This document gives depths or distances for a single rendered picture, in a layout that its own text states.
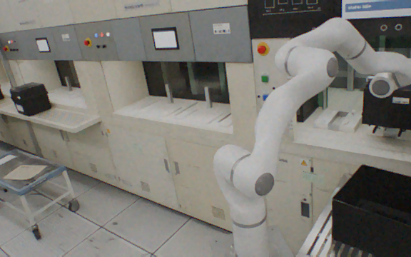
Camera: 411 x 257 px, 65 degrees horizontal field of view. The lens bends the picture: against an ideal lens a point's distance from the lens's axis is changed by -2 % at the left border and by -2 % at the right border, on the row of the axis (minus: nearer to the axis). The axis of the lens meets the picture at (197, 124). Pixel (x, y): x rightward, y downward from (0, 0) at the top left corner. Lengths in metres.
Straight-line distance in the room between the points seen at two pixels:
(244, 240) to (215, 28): 1.08
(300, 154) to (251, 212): 0.77
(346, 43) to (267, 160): 0.46
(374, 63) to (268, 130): 0.49
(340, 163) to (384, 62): 0.60
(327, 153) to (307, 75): 0.78
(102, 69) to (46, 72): 1.53
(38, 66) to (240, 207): 3.31
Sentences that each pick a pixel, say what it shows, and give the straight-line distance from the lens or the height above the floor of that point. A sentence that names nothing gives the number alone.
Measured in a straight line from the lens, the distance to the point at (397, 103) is 1.63.
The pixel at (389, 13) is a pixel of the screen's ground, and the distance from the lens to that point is 1.46.
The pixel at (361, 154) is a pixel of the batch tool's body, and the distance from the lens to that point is 1.67.
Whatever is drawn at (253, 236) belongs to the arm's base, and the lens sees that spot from 1.12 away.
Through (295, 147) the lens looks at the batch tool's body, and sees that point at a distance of 1.76.
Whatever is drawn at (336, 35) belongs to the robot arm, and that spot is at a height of 1.47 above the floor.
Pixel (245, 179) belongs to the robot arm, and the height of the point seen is 1.15.
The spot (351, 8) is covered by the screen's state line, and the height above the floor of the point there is 1.51.
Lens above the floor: 1.67
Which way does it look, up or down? 23 degrees down
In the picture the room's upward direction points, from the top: 9 degrees counter-clockwise
